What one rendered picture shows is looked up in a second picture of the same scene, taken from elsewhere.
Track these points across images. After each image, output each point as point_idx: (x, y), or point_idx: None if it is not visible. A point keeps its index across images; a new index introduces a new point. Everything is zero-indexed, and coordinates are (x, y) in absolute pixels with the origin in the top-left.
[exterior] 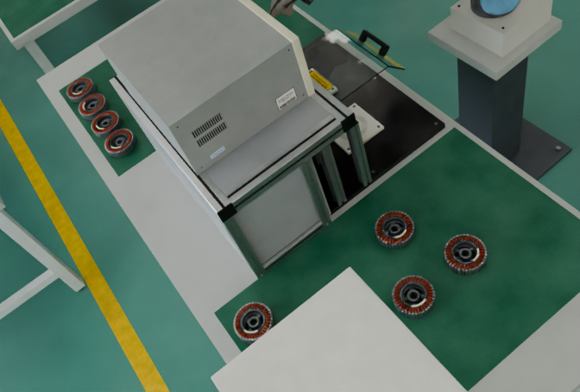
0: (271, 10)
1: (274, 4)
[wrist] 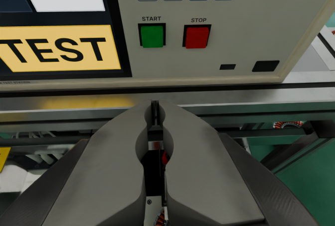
0: (156, 101)
1: (165, 121)
